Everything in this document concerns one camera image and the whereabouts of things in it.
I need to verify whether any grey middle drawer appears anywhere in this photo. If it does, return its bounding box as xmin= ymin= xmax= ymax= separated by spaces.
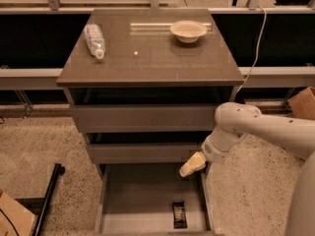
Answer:
xmin=87 ymin=131 xmax=209 ymax=164

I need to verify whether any grey top drawer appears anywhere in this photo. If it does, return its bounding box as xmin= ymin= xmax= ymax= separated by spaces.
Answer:
xmin=70 ymin=87 xmax=231 ymax=133

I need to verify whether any cardboard box at right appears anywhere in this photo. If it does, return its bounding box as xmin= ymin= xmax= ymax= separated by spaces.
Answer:
xmin=288 ymin=87 xmax=315 ymax=120

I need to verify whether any black metal stand frame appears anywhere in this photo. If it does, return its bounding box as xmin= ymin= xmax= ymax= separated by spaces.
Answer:
xmin=17 ymin=163 xmax=65 ymax=236

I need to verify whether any grey bottom drawer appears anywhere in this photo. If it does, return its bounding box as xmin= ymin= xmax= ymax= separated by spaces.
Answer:
xmin=94 ymin=163 xmax=215 ymax=236

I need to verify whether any white paper bowl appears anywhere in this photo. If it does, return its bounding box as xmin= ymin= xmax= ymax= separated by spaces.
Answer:
xmin=170 ymin=21 xmax=208 ymax=43

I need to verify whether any grey drawer cabinet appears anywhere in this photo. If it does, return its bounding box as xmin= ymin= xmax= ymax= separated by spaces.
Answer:
xmin=56 ymin=8 xmax=245 ymax=179

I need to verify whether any cardboard box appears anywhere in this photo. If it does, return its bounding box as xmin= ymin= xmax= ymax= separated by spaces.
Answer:
xmin=288 ymin=87 xmax=315 ymax=120
xmin=0 ymin=191 xmax=35 ymax=236

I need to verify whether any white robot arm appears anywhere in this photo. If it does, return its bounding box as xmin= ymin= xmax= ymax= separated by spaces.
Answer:
xmin=179 ymin=102 xmax=315 ymax=236

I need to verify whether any clear plastic water bottle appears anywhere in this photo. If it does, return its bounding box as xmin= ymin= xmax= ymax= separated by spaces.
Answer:
xmin=84 ymin=24 xmax=105 ymax=60

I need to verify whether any white hanging cable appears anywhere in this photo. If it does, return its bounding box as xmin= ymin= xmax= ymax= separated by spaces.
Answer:
xmin=235 ymin=5 xmax=268 ymax=94

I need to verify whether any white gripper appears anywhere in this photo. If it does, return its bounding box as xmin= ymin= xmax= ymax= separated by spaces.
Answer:
xmin=179 ymin=139 xmax=226 ymax=177

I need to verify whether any cardboard box at left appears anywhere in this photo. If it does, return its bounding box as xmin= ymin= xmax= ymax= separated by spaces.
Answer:
xmin=0 ymin=191 xmax=35 ymax=236

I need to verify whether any grey drawer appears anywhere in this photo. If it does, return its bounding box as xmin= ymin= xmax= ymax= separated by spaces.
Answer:
xmin=70 ymin=87 xmax=231 ymax=133
xmin=94 ymin=163 xmax=215 ymax=236
xmin=87 ymin=131 xmax=209 ymax=164

